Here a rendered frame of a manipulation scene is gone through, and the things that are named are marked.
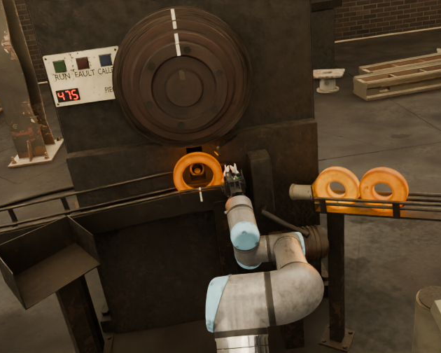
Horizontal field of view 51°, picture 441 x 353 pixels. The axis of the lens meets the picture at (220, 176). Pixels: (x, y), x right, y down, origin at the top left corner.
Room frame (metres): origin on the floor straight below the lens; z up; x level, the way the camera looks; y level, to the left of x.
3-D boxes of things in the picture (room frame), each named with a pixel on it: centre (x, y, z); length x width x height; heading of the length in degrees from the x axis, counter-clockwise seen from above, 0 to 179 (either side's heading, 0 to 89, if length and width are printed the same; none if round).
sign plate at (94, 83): (1.67, 0.43, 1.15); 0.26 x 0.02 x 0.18; 92
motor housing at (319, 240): (1.45, -0.25, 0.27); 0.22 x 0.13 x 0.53; 92
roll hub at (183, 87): (1.47, 0.08, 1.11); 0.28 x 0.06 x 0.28; 92
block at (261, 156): (1.59, -0.15, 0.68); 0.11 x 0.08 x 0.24; 2
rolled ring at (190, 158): (1.57, 0.08, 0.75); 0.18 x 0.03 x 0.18; 91
